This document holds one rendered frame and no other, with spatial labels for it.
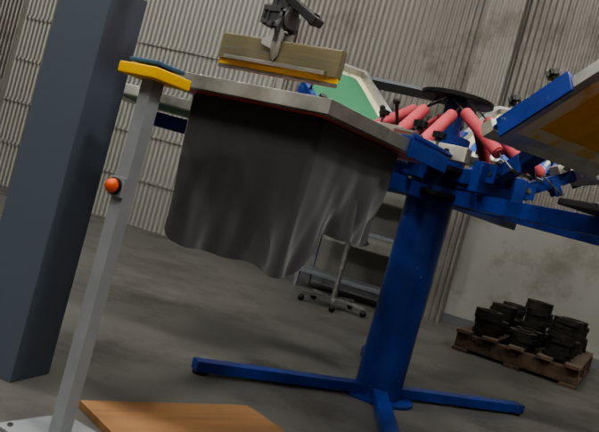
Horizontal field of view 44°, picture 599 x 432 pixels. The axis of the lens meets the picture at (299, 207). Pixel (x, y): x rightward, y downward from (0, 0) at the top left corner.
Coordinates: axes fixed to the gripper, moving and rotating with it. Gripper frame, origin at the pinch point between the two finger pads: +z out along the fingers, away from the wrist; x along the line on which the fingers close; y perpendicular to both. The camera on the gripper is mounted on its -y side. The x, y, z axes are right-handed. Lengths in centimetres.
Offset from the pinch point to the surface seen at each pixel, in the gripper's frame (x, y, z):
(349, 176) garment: -16.4, -22.5, 26.1
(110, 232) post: 34, 11, 56
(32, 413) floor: 29, 26, 110
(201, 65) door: -386, 374, -60
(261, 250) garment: 4, -14, 52
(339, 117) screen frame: 9.6, -29.4, 13.6
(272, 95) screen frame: 15.0, -12.1, 12.4
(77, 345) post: 34, 11, 85
